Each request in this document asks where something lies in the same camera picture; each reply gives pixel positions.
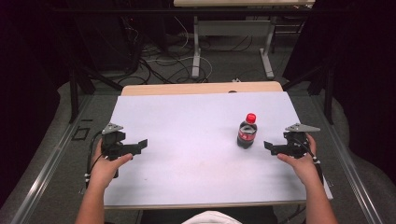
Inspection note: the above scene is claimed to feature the white table cover board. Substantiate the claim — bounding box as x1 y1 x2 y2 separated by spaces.
103 91 333 209

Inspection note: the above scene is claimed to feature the person's left hand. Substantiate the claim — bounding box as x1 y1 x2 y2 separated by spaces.
90 141 134 189

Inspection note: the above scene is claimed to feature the person's white clothing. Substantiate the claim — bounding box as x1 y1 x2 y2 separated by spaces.
181 210 242 224

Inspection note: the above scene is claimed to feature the person's right hand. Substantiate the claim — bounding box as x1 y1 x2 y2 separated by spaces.
277 133 321 188

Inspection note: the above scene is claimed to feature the metal floor rail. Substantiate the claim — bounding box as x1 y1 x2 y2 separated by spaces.
10 94 94 224
311 95 384 224

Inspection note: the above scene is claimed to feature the cola bottle with red label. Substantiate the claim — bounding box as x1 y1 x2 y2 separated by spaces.
236 121 259 149

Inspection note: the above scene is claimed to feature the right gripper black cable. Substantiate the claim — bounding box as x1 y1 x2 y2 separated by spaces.
292 136 325 185

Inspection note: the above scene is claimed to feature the tangle of black floor cables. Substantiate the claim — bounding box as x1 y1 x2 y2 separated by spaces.
120 15 209 86

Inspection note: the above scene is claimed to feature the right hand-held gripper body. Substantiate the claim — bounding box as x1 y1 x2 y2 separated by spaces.
283 122 321 159

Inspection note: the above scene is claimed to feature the white floor cable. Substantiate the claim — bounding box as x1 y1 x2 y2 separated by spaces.
145 16 214 82

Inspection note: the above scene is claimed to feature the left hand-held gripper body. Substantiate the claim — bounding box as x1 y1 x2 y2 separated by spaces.
101 123 134 161

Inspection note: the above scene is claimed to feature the desk with white legs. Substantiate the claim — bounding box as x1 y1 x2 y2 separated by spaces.
173 0 316 80

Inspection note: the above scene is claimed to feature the light wooden table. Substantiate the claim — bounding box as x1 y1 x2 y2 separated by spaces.
103 81 333 210

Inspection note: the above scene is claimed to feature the black metal stand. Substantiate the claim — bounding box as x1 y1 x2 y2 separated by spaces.
68 64 124 124
281 60 336 125

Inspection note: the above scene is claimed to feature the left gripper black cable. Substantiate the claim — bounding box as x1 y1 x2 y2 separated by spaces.
84 130 106 189

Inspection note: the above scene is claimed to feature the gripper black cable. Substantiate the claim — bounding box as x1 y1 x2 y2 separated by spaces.
292 136 325 185
84 130 106 189

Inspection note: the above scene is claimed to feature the black crossbar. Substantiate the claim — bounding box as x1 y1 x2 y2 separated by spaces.
52 7 344 14

